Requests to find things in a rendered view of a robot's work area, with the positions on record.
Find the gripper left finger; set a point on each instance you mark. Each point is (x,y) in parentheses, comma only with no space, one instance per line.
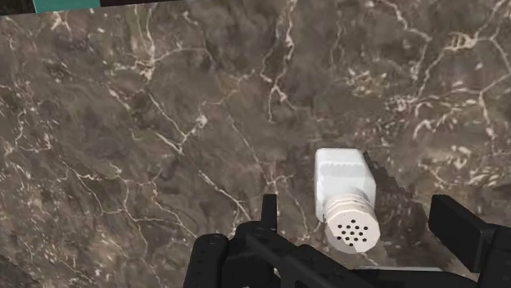
(263,247)

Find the teal block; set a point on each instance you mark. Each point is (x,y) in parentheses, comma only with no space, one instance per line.
(66,4)

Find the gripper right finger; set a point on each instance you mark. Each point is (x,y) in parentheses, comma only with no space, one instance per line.
(465,229)

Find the white salt shaker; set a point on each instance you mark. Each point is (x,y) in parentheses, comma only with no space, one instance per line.
(344,195)

